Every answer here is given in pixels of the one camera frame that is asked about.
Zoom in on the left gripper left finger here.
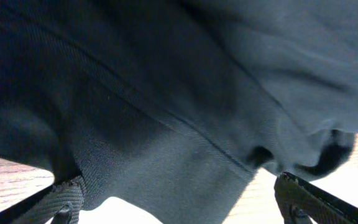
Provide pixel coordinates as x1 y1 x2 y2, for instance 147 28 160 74
0 176 85 224

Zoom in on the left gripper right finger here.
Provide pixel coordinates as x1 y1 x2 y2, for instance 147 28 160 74
274 172 358 224

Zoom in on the black t-shirt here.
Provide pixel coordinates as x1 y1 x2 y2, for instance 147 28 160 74
0 0 358 223

